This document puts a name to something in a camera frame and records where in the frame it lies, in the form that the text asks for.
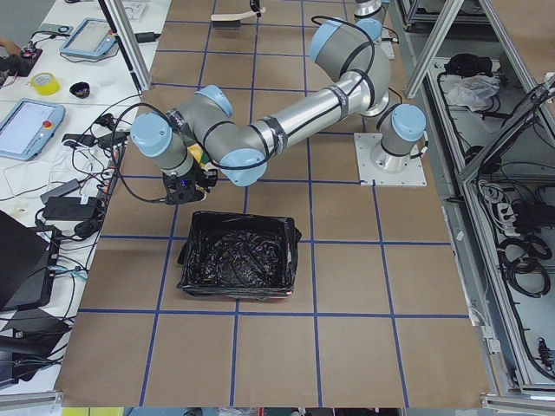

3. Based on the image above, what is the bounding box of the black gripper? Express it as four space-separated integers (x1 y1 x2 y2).
162 166 218 205

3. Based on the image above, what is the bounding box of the beige hand brush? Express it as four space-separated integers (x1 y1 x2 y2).
211 11 258 29

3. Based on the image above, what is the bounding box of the green yellow sponge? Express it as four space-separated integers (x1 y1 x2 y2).
188 145 209 166

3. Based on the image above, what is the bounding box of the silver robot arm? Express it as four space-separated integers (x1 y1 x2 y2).
130 17 426 205
315 0 391 23

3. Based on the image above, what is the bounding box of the black lined trash bin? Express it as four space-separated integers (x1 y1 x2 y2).
177 211 302 300

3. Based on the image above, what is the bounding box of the black power adapter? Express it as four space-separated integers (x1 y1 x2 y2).
42 196 100 221

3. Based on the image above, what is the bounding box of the far teach pendant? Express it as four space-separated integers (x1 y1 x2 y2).
59 17 116 60

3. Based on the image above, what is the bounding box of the teach pendant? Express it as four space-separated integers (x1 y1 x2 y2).
1 98 66 161
59 17 116 60

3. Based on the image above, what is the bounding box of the near teach pendant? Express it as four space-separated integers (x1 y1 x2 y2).
1 98 66 161

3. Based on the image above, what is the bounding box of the black laptop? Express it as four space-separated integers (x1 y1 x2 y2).
1 212 61 312

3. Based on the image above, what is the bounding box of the yellow tape roll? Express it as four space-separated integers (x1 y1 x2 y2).
30 72 61 96

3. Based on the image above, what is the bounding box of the white crumpled cloth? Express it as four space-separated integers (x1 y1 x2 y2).
446 75 500 111

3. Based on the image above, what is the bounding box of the aluminium frame post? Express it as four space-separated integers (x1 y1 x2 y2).
98 0 151 93

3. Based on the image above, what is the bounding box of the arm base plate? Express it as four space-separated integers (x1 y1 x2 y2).
354 133 428 188

